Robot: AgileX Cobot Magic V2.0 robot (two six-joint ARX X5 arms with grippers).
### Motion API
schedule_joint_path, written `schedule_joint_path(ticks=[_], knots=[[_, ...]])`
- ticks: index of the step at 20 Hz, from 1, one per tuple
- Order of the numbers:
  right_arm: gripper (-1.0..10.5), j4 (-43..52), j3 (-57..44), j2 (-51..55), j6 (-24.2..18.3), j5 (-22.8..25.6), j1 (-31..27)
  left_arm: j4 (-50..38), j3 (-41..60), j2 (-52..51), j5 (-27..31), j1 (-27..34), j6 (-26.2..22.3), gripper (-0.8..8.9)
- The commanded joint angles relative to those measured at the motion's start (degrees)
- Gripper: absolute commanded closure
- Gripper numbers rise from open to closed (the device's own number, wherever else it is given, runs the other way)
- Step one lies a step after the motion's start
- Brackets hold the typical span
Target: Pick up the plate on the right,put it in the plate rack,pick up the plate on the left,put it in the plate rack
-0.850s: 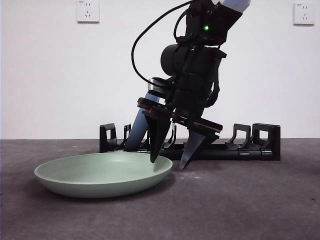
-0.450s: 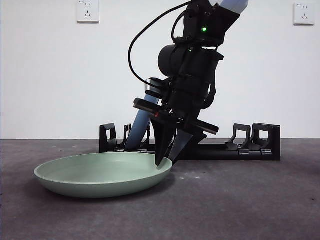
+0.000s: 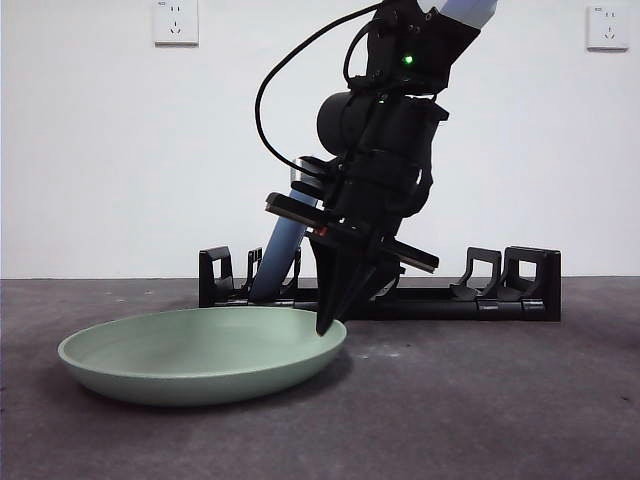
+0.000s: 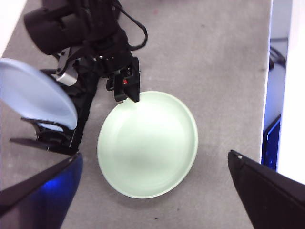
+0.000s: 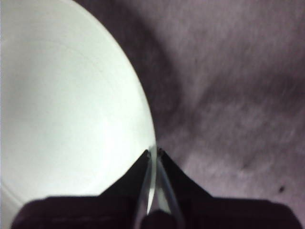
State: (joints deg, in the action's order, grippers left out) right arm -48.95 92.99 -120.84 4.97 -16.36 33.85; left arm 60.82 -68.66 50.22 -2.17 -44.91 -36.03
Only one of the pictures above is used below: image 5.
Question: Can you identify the pale green round plate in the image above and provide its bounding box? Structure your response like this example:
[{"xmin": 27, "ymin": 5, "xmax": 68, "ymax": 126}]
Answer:
[{"xmin": 0, "ymin": 0, "xmax": 159, "ymax": 213}]

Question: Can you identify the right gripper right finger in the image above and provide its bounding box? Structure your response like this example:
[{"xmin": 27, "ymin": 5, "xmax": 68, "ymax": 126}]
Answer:
[{"xmin": 158, "ymin": 149, "xmax": 305, "ymax": 229}]

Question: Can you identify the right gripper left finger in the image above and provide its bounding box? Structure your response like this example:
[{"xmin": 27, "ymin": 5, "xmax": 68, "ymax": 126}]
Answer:
[{"xmin": 9, "ymin": 150, "xmax": 151, "ymax": 229}]

